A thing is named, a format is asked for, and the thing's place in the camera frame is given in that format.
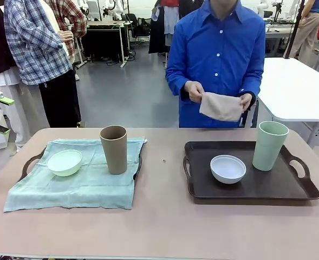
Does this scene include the pale green bowl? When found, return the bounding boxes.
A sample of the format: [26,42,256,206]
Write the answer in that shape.
[47,149,83,177]

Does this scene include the teal cloth mat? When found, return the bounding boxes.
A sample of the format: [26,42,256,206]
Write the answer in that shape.
[3,138,148,213]

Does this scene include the tall brown cup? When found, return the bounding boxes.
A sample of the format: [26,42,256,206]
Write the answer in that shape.
[99,125,128,176]

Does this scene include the beige cloth mat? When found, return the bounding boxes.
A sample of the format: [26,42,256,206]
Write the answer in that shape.
[199,92,244,122]

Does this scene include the pale blue bowl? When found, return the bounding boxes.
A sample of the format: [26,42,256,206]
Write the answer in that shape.
[210,154,247,185]

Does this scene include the tall pale green cup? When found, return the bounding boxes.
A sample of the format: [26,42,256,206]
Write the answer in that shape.
[252,121,289,172]

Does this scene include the person's left forearm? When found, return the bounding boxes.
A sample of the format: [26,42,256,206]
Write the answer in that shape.
[239,73,265,112]

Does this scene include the person's right forearm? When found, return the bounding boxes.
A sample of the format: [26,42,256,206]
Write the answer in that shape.
[165,67,192,102]

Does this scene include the dark brown plastic tray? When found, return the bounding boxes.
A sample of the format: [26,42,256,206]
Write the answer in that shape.
[183,140,319,206]
[21,143,143,183]

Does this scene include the person's right hand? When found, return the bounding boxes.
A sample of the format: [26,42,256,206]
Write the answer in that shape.
[184,81,205,103]

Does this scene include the person's left hand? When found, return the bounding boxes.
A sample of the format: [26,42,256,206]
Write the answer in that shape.
[239,93,253,112]

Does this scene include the desk with white legs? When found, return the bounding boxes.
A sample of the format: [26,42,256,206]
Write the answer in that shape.
[86,20,134,68]

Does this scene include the black office chair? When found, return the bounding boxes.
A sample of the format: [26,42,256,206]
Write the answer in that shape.
[136,17,152,41]

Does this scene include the hanging clothes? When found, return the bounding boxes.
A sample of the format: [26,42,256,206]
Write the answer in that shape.
[148,0,181,55]

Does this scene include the person in blue shirt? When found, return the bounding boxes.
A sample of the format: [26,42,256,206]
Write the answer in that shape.
[165,0,266,128]

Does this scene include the grey background workbench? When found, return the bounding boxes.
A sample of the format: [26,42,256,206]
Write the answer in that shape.
[264,23,298,57]

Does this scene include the white table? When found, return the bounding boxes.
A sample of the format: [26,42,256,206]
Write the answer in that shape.
[256,56,319,150]

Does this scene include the black tripod pole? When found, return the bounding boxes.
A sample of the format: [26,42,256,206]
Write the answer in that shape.
[283,0,307,60]

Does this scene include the person in beige trousers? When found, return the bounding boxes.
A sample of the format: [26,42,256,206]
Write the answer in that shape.
[291,0,319,61]

